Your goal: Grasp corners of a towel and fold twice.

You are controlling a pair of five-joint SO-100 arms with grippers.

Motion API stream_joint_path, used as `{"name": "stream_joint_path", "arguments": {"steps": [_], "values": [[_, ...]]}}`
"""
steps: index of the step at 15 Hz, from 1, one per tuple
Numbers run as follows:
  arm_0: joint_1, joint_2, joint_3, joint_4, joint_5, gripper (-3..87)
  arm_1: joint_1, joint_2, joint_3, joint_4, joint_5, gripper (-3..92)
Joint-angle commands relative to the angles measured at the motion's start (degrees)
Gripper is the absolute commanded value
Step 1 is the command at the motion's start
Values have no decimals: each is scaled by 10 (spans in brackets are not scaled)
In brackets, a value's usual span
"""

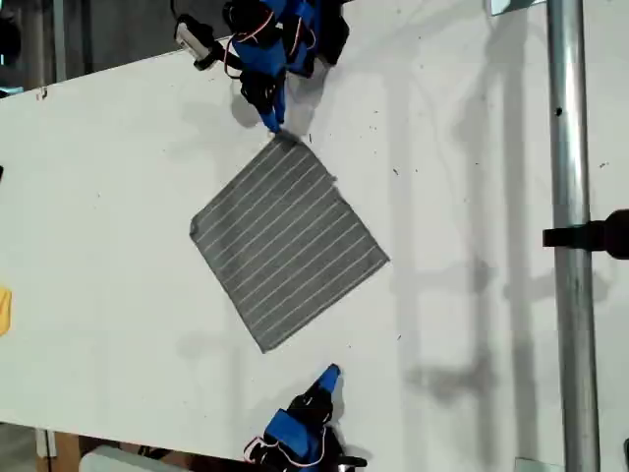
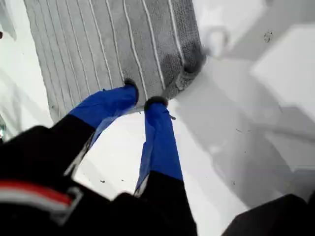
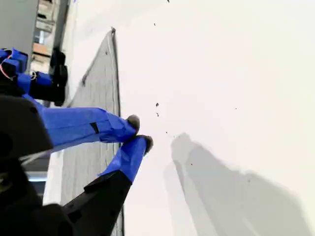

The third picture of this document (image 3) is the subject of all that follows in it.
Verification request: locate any grey striped towel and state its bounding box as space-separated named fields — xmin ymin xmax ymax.
xmin=60 ymin=26 xmax=125 ymax=236

